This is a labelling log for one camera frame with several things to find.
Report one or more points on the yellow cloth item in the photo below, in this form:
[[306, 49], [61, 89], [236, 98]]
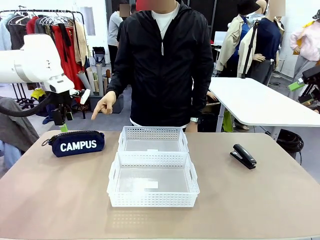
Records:
[[37, 93]]

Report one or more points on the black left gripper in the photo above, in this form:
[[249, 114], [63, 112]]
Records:
[[61, 101]]

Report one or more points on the dark grey hanging dress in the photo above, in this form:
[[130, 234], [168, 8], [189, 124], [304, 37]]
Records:
[[16, 37]]

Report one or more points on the white rounded table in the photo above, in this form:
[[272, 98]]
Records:
[[250, 100]]

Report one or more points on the small white perforated plastic basket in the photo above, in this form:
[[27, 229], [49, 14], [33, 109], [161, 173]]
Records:
[[152, 132]]

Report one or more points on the blue denim garment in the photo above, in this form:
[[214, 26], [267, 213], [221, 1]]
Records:
[[47, 120]]

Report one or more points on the mannequin in navy shirt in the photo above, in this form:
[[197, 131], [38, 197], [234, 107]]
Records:
[[267, 37]]

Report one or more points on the green bag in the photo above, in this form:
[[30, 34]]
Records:
[[227, 122]]

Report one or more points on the black metal clothes rack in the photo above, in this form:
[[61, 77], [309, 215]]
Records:
[[50, 11]]

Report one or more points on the person's right forearm black sleeve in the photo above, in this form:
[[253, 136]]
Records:
[[117, 77]]

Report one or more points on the beige hanging garment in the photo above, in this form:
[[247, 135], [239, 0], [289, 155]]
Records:
[[80, 45]]

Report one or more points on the red hanging coat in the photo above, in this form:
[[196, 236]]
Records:
[[31, 25]]

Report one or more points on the person's right hand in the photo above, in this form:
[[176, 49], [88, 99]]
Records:
[[107, 102]]

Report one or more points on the background person grey shirt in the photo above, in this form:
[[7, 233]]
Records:
[[113, 30]]

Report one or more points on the person's left forearm black sleeve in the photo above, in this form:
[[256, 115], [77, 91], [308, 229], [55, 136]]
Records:
[[202, 95]]

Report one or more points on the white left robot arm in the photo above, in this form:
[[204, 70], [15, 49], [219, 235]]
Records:
[[37, 57]]

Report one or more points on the large white perforated plastic basket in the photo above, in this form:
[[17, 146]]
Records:
[[150, 200]]

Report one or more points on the person's left hand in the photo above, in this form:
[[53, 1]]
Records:
[[192, 127]]

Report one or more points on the light blue hanging garment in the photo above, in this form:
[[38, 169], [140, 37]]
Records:
[[4, 35]]

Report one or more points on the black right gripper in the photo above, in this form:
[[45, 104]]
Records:
[[312, 75]]

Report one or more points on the tall grey cardboard tube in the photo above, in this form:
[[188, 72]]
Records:
[[99, 77]]

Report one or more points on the brown cardboard tube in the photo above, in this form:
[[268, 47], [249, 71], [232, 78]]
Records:
[[108, 73]]

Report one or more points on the grey hanging jacket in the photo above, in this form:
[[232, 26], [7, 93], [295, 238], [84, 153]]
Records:
[[41, 26]]

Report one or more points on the person in black jacket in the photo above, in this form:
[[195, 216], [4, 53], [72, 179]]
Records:
[[162, 75]]

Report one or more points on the silver wristwatch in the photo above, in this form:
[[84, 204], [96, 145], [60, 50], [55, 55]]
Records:
[[195, 120]]

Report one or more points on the mannequin in beige coat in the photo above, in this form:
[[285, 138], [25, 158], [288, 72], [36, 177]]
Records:
[[232, 45]]

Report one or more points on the light blue draped cloth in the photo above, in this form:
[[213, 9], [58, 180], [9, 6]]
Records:
[[8, 157]]

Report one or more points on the black hanging scarf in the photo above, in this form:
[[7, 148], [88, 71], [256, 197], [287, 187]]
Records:
[[65, 42]]

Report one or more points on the long red dress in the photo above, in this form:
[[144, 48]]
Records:
[[71, 70]]

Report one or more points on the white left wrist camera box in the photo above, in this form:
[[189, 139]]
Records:
[[85, 96]]

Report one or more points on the mannequin in pink hoodie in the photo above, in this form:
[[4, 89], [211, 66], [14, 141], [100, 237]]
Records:
[[306, 45]]

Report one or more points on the black stapler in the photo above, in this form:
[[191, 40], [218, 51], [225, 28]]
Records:
[[243, 156]]

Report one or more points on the grey draped cloth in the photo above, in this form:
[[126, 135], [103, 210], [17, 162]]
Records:
[[15, 127]]

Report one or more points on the black chair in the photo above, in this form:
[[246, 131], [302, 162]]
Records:
[[98, 53]]

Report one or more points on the navy CAMPUS pencil case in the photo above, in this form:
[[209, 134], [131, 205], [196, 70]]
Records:
[[77, 146]]

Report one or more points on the red hat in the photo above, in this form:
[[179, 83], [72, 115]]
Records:
[[142, 5]]

